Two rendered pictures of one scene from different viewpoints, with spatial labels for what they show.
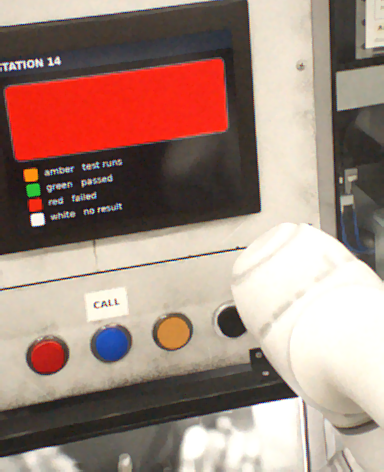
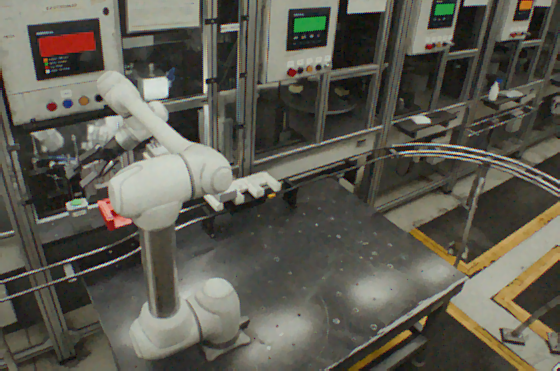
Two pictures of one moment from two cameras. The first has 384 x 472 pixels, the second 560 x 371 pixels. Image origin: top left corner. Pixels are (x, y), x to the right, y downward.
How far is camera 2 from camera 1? 0.60 m
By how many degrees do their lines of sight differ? 25
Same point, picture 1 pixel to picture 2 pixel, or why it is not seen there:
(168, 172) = (80, 59)
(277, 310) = (107, 90)
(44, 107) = (48, 43)
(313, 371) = (116, 103)
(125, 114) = (69, 45)
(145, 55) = (74, 30)
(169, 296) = (82, 91)
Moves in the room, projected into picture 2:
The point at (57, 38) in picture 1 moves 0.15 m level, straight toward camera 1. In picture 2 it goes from (51, 26) to (54, 36)
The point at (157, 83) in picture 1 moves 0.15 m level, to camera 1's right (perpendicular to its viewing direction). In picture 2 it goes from (77, 37) to (119, 34)
